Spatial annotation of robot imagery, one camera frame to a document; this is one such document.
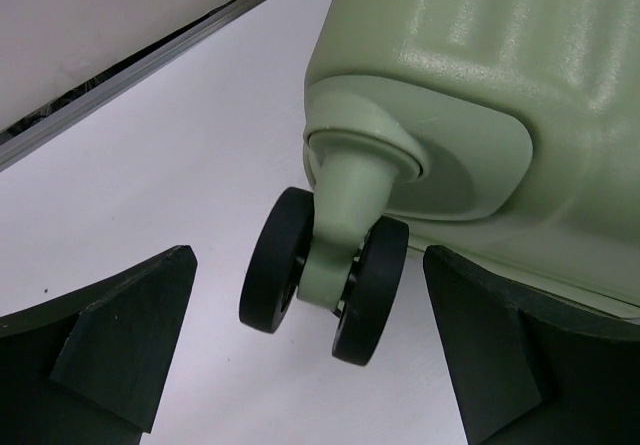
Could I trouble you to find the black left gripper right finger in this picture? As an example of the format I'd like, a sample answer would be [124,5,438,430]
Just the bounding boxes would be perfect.
[423,246,639,444]

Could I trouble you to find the green hard-shell suitcase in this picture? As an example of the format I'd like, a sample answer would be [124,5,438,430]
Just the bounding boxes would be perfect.
[239,0,639,364]

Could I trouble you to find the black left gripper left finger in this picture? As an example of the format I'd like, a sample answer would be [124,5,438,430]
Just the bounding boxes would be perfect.
[1,245,197,444]

